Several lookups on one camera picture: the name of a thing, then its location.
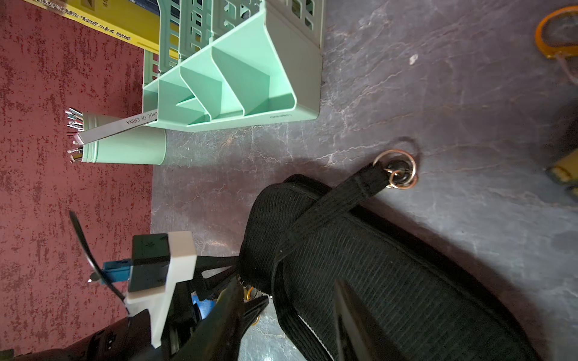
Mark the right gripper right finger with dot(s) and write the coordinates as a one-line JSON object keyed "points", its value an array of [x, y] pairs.
{"points": [[359, 336]]}

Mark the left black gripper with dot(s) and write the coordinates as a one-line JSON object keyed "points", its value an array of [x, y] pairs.
{"points": [[211, 276]]}

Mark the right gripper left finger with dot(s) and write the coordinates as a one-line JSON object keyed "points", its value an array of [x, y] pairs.
{"points": [[214, 339]]}

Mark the blue yellow figure keychain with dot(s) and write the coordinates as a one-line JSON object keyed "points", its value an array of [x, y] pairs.
{"points": [[229, 303]]}

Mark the black fabric bag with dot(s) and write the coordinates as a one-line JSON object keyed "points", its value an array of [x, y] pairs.
{"points": [[304, 236]]}

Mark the green cord charm decoration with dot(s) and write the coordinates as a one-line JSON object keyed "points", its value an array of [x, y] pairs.
{"points": [[563, 171]]}

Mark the green pencil cup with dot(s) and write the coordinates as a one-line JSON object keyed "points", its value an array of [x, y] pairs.
{"points": [[144, 145]]}

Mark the white label strip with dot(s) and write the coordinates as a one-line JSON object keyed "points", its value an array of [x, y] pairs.
{"points": [[117, 127]]}

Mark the green plastic file organizer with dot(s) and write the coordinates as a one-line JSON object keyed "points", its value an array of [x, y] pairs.
{"points": [[231, 64]]}

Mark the colored pencils bundle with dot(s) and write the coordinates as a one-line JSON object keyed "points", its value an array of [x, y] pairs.
{"points": [[75, 125]]}

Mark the yellow book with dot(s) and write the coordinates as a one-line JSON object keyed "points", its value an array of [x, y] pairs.
{"points": [[123, 20]]}

